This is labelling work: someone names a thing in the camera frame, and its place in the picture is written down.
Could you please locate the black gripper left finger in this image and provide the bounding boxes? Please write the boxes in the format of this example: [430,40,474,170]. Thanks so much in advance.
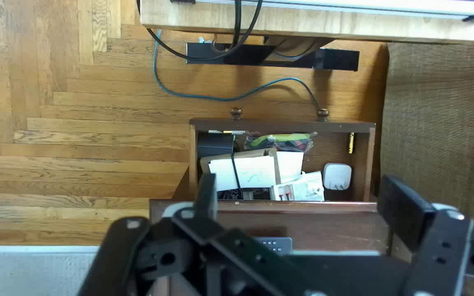
[79,171,300,296]

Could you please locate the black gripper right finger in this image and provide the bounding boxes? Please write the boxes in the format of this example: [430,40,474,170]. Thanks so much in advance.
[377,175,474,296]

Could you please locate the open wooden drawer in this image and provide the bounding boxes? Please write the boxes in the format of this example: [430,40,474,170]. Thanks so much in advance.
[186,115,379,204]

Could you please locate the black box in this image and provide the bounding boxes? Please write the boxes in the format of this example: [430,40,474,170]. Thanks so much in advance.
[196,132,237,161]

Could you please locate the white power adapter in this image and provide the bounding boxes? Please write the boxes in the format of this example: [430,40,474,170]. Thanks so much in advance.
[321,161,354,193]

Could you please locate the small plain white box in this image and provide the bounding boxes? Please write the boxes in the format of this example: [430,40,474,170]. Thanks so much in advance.
[273,150,306,186]

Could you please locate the dark wooden side table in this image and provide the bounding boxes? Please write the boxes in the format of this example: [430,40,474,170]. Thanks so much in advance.
[148,198,415,260]

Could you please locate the olive brown fabric couch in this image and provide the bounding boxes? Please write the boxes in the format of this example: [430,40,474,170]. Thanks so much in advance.
[380,41,474,227]

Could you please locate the colourful printed package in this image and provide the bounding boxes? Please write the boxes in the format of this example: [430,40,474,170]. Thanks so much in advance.
[240,130,319,155]

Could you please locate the white printed box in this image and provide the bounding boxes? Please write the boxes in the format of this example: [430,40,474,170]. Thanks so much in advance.
[268,170,326,204]

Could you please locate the black bar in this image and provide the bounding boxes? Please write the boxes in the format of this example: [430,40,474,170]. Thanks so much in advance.
[186,41,360,73]

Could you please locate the grey textured rug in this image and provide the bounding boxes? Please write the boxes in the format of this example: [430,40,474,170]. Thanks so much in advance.
[0,244,102,296]

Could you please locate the light wooden mounting board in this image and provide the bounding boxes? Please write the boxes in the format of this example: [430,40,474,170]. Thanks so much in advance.
[138,0,474,46]

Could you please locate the thin black drawer cable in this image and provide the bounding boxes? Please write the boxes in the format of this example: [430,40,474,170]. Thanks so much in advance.
[229,152,245,201]

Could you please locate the grey cable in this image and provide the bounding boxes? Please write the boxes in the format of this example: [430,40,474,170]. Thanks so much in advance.
[150,30,326,119]

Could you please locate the black hanging cable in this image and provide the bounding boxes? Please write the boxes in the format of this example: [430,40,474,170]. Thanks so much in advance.
[135,0,267,63]
[230,0,245,48]

